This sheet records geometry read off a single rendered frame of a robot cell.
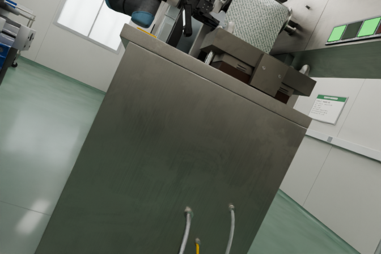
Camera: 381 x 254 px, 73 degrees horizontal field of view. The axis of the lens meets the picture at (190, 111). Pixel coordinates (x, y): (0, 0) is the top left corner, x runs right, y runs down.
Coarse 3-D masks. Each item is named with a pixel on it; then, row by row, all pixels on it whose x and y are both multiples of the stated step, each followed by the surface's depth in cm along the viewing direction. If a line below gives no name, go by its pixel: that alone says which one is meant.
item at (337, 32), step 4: (336, 28) 85; (340, 28) 84; (344, 28) 82; (332, 32) 86; (336, 32) 84; (340, 32) 83; (332, 36) 86; (336, 36) 84; (340, 36) 82; (328, 40) 87; (332, 40) 85
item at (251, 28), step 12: (228, 12) 100; (240, 12) 101; (252, 12) 102; (240, 24) 101; (252, 24) 102; (264, 24) 103; (240, 36) 102; (252, 36) 103; (264, 36) 104; (276, 36) 105; (264, 48) 105
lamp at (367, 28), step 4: (368, 20) 74; (372, 20) 72; (376, 20) 71; (364, 24) 75; (368, 24) 73; (372, 24) 72; (376, 24) 70; (364, 28) 74; (368, 28) 73; (372, 28) 71; (360, 32) 75; (364, 32) 73; (368, 32) 72; (372, 32) 70
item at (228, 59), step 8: (216, 56) 91; (224, 56) 83; (216, 64) 88; (224, 64) 83; (232, 64) 84; (240, 64) 84; (224, 72) 84; (232, 72) 84; (240, 72) 85; (248, 72) 85; (240, 80) 85; (248, 80) 86; (280, 88) 88; (288, 88) 89; (280, 96) 89; (288, 96) 90
